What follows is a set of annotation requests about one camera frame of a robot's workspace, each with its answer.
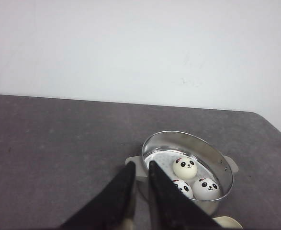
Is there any white panda bun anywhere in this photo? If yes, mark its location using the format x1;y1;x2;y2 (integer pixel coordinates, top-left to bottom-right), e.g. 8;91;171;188
172;157;198;180
191;178;221;200
172;179;193;199

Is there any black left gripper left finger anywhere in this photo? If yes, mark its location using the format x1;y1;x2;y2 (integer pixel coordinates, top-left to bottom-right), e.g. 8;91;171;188
60;161;136;230

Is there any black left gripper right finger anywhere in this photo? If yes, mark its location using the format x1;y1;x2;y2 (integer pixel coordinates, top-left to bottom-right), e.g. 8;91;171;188
148;161;222;230

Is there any stainless steel steamer pot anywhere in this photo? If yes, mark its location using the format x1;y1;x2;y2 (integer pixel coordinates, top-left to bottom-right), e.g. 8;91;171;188
125;131;239;215

